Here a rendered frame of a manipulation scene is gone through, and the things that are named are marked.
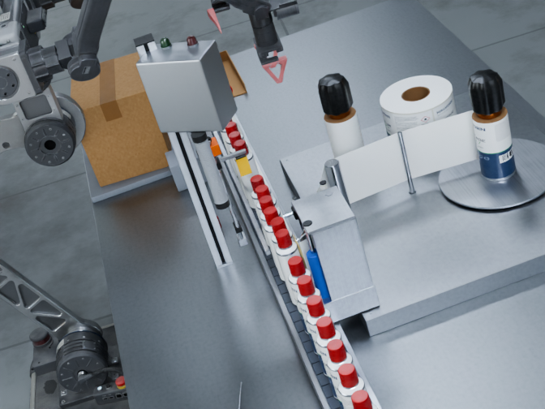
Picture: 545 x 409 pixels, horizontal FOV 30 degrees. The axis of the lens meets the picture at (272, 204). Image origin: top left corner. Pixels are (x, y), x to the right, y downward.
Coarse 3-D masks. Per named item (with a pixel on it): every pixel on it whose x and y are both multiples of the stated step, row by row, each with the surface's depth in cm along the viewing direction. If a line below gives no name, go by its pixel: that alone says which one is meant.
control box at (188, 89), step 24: (192, 48) 230; (216, 48) 231; (144, 72) 232; (168, 72) 230; (192, 72) 227; (216, 72) 231; (168, 96) 234; (192, 96) 231; (216, 96) 231; (168, 120) 239; (192, 120) 236; (216, 120) 233
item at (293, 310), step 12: (228, 168) 301; (264, 252) 262; (276, 276) 253; (288, 300) 244; (300, 324) 236; (300, 336) 232; (312, 348) 228; (312, 360) 225; (324, 384) 218; (336, 408) 211
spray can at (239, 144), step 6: (234, 144) 269; (240, 144) 269; (246, 144) 270; (246, 150) 270; (252, 156) 271; (252, 162) 271; (252, 168) 272; (252, 174) 273; (246, 180) 274; (246, 186) 275; (246, 192) 277; (252, 204) 278
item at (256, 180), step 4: (252, 176) 254; (256, 176) 254; (260, 176) 253; (252, 180) 253; (256, 180) 252; (260, 180) 252; (252, 184) 253; (256, 184) 252; (260, 184) 253; (264, 184) 254; (268, 188) 255; (252, 192) 256; (252, 196) 255; (256, 196) 254; (256, 200) 254; (256, 208) 256; (256, 212) 258; (260, 220) 258; (260, 224) 260; (264, 232) 260; (264, 236) 262; (268, 244) 263
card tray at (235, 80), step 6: (222, 54) 371; (228, 54) 367; (222, 60) 372; (228, 60) 372; (228, 66) 368; (234, 66) 358; (228, 72) 363; (234, 72) 362; (228, 78) 360; (234, 78) 358; (240, 78) 350; (234, 84) 354; (240, 84) 353; (234, 90) 351; (240, 90) 350; (246, 90) 347; (234, 96) 348
